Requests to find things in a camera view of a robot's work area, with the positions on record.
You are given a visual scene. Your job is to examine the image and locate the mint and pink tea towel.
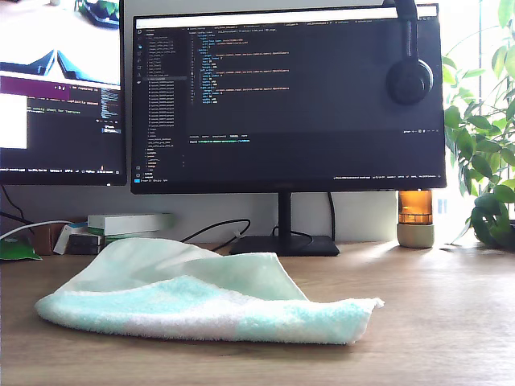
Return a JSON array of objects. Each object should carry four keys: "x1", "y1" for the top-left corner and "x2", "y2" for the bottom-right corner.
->
[{"x1": 34, "y1": 236, "x2": 385, "y2": 346}]

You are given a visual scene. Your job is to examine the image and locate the black monitor stand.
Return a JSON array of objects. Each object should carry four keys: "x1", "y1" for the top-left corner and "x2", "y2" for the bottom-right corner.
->
[{"x1": 229, "y1": 191, "x2": 341, "y2": 257}]

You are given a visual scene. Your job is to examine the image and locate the black monitor showing code editor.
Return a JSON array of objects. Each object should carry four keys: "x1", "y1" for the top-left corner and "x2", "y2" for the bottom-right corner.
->
[{"x1": 130, "y1": 2, "x2": 448, "y2": 196}]

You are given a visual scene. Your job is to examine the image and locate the long white box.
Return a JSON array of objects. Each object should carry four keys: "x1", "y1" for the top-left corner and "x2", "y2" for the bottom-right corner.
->
[{"x1": 87, "y1": 211, "x2": 176, "y2": 236}]

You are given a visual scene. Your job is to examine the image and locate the white box green label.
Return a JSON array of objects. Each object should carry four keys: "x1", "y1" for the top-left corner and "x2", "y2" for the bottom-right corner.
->
[{"x1": 103, "y1": 231, "x2": 160, "y2": 248}]

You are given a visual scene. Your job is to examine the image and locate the amber glass jar pale base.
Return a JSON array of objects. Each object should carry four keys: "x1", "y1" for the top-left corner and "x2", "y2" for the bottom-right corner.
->
[{"x1": 396, "y1": 189, "x2": 436, "y2": 248}]

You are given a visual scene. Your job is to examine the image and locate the small dark box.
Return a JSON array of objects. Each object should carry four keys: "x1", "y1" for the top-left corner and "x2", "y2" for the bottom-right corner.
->
[{"x1": 66, "y1": 233, "x2": 104, "y2": 255}]

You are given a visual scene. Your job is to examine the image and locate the black over-ear headphones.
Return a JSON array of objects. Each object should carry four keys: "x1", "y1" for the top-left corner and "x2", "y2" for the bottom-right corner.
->
[{"x1": 381, "y1": 0, "x2": 435, "y2": 106}]

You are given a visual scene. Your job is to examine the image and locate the small white cardboard box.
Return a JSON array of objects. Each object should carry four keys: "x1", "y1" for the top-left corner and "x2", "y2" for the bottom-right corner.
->
[{"x1": 52, "y1": 223, "x2": 89, "y2": 255}]

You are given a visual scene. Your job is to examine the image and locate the black monitor showing terminal windows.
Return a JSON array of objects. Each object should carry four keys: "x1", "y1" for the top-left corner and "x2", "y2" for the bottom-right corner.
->
[{"x1": 0, "y1": 0, "x2": 128, "y2": 187}]

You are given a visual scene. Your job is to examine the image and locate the brown cardboard box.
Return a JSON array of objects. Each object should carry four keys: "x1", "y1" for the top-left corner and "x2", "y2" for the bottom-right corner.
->
[{"x1": 31, "y1": 223, "x2": 65, "y2": 255}]

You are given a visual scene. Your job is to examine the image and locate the green leafy houseplant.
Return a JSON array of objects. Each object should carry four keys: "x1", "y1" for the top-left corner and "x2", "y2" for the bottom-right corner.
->
[{"x1": 441, "y1": 0, "x2": 515, "y2": 250}]

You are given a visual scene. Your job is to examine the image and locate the green plastic packet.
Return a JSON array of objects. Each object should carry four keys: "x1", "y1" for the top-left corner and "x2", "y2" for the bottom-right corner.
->
[{"x1": 0, "y1": 235, "x2": 43, "y2": 261}]

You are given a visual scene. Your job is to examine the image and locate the black usb cable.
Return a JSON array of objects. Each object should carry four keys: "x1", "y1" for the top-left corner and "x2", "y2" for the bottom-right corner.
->
[{"x1": 176, "y1": 218, "x2": 253, "y2": 253}]

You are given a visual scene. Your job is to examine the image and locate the black monitor power cable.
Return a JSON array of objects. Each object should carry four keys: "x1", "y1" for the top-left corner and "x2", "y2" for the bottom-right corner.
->
[{"x1": 328, "y1": 191, "x2": 337, "y2": 242}]

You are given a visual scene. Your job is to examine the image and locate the white cable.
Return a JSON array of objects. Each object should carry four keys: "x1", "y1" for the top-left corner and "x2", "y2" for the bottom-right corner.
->
[{"x1": 0, "y1": 219, "x2": 76, "y2": 241}]

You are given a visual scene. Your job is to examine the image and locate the thin black monitor cable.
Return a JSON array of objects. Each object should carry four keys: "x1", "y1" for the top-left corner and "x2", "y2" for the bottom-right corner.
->
[{"x1": 0, "y1": 185, "x2": 35, "y2": 226}]

